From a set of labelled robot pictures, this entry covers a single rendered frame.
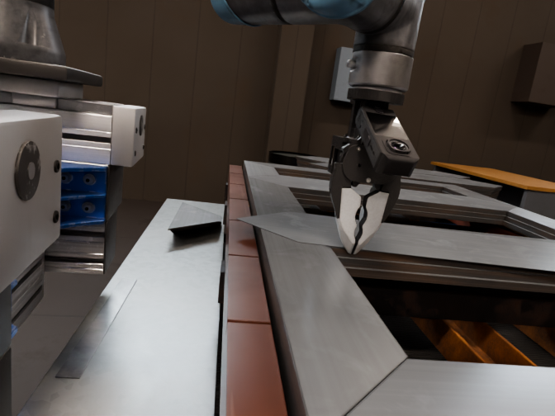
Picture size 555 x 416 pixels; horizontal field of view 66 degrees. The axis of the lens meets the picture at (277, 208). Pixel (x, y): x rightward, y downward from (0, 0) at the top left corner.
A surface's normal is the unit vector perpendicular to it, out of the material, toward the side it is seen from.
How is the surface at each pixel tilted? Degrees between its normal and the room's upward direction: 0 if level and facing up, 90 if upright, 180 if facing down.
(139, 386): 0
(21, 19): 72
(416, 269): 90
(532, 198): 90
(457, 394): 0
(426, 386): 0
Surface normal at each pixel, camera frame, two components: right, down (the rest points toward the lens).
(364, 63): -0.67, 0.07
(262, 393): 0.13, -0.97
